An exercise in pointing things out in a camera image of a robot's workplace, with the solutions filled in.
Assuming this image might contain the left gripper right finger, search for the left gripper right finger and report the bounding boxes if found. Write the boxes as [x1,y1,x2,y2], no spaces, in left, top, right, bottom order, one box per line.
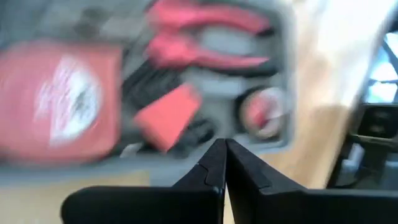
[225,139,398,224]

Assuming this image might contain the pink-handled pliers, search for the pink-handled pliers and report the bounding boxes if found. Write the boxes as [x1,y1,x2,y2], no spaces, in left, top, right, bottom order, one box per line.
[144,0,279,77]

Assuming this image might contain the black metal table frame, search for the black metal table frame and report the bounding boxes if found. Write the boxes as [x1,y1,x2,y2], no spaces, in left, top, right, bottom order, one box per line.
[326,102,398,190]

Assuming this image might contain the black tape roll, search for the black tape roll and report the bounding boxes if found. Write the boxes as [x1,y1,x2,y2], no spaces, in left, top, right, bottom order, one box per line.
[236,86,287,141]

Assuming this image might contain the red tool with white label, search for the red tool with white label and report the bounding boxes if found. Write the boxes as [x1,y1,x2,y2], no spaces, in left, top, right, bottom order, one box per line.
[0,40,124,166]

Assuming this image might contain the red and black utility knife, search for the red and black utility knife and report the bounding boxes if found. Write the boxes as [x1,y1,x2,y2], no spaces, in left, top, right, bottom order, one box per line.
[133,83,203,153]

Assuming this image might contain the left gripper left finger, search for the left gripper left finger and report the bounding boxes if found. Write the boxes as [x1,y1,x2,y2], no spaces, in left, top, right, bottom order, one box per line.
[60,138,227,224]

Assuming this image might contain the grey plastic tool case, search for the grey plastic tool case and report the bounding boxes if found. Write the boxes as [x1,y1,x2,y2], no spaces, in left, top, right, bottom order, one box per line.
[0,0,296,187]

